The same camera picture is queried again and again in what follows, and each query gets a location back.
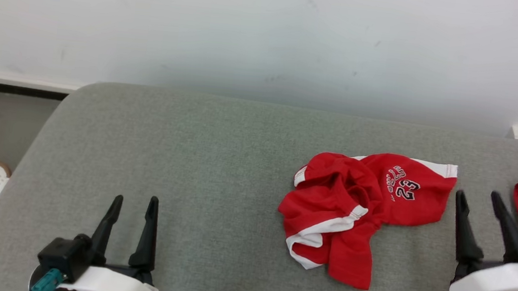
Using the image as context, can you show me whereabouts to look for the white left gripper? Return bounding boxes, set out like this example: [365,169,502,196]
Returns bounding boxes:
[56,188,169,291]

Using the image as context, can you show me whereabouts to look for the red shorts with number 23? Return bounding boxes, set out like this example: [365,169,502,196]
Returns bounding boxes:
[271,143,459,291]

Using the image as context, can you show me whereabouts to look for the grey fabric sofa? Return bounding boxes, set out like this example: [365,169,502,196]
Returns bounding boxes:
[0,71,518,291]

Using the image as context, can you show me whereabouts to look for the white baseboard strip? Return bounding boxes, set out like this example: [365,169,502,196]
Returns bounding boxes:
[0,70,86,96]

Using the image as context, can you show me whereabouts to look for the teal cable connector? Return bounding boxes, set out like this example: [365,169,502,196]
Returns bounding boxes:
[29,266,68,291]

